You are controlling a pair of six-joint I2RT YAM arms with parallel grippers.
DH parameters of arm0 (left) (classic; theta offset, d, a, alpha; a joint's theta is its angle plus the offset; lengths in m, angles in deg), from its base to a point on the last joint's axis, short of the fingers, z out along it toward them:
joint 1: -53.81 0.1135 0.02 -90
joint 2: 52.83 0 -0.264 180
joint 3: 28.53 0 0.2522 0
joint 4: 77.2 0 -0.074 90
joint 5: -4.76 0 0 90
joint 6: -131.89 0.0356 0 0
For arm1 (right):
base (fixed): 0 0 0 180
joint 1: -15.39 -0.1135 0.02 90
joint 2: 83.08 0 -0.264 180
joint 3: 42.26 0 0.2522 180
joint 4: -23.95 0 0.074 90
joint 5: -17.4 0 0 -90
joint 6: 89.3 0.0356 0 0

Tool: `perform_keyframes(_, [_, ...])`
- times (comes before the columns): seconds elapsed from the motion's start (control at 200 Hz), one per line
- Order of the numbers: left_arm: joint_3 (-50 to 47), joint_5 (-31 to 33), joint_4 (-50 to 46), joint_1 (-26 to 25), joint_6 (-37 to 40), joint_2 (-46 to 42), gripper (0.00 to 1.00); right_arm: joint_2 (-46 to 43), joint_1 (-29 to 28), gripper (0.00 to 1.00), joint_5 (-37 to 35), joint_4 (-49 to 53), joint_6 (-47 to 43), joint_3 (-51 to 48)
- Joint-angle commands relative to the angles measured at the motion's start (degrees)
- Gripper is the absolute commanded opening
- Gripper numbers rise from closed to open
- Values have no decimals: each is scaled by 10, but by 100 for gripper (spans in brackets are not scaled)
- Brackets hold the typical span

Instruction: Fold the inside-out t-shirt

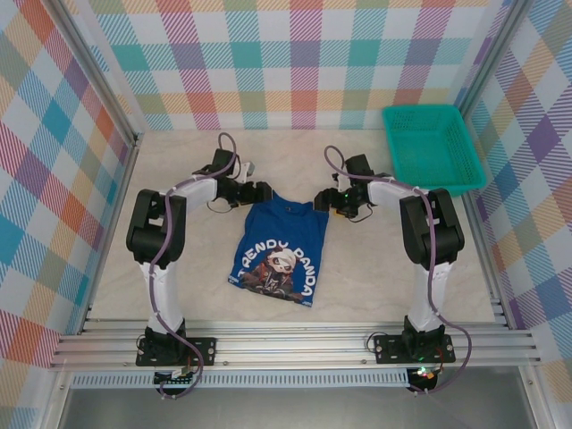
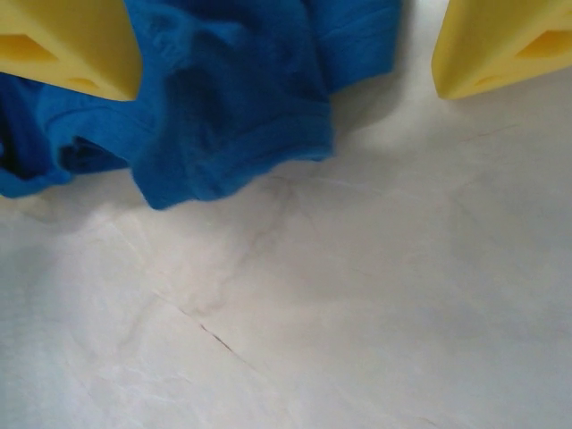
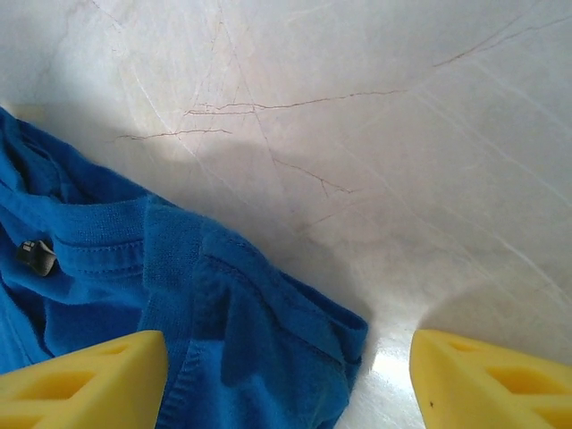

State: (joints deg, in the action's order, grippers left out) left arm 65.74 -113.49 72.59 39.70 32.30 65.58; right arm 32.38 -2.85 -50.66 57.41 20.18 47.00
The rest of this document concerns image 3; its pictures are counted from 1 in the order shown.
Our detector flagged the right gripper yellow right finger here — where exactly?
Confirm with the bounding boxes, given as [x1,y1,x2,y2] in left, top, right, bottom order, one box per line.
[409,329,572,429]

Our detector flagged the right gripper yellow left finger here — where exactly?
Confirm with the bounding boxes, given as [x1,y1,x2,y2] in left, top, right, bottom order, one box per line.
[0,329,169,429]

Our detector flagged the blue t-shirt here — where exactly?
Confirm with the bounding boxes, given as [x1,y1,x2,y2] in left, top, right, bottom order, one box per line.
[0,105,370,429]

